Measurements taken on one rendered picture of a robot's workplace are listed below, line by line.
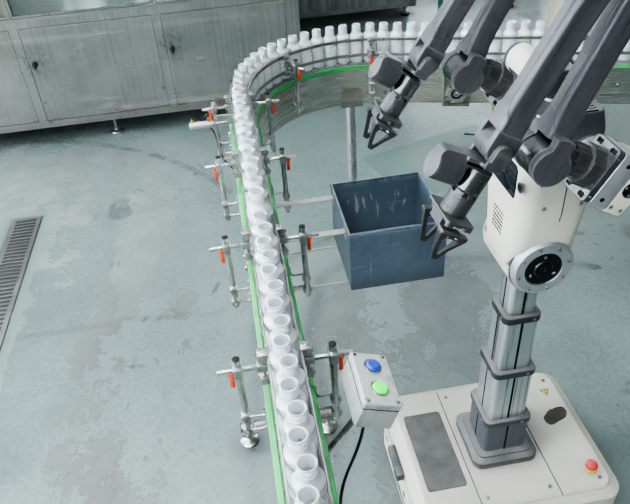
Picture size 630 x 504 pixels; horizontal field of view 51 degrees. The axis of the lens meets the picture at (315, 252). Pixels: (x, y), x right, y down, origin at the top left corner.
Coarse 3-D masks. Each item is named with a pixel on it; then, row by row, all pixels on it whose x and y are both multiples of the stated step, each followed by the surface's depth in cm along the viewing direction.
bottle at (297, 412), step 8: (296, 400) 119; (288, 408) 118; (296, 408) 121; (304, 408) 120; (288, 416) 118; (296, 416) 117; (304, 416) 118; (312, 416) 122; (288, 424) 119; (296, 424) 118; (304, 424) 119; (312, 424) 120; (312, 432) 120; (312, 440) 121
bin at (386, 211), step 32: (352, 192) 224; (384, 192) 226; (416, 192) 229; (352, 224) 232; (384, 224) 234; (416, 224) 236; (352, 256) 202; (384, 256) 204; (416, 256) 206; (352, 288) 210
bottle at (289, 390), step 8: (280, 384) 123; (288, 384) 125; (296, 384) 124; (280, 392) 123; (288, 392) 122; (296, 392) 123; (280, 400) 124; (288, 400) 123; (304, 400) 125; (280, 408) 124; (280, 416) 125; (280, 424) 127; (280, 432) 129
